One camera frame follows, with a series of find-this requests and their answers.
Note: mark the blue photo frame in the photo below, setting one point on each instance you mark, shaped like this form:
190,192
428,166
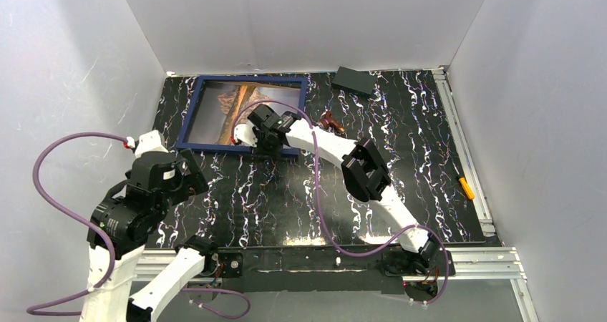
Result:
232,149

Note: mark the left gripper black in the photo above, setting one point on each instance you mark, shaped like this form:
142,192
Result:
190,178

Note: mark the black rectangular box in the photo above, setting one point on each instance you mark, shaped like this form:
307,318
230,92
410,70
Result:
354,82

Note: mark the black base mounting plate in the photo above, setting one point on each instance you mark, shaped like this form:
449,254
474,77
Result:
306,269

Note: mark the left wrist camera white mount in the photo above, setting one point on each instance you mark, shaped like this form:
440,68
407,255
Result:
152,141

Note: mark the red brown small tool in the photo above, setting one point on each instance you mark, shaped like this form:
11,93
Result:
327,121

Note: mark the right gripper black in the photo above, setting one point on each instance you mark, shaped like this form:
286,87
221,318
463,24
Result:
268,147

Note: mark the mountain photo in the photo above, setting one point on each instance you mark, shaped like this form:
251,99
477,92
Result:
221,102

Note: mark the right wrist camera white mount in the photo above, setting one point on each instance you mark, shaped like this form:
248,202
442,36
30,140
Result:
244,134

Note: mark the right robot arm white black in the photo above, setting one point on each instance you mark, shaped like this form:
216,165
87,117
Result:
365,172

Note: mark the aluminium rail right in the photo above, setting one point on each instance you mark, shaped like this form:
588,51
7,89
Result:
468,169

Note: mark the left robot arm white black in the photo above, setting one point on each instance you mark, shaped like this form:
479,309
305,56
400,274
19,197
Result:
129,213

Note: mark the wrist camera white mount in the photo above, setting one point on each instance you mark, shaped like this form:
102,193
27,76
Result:
244,134
152,141

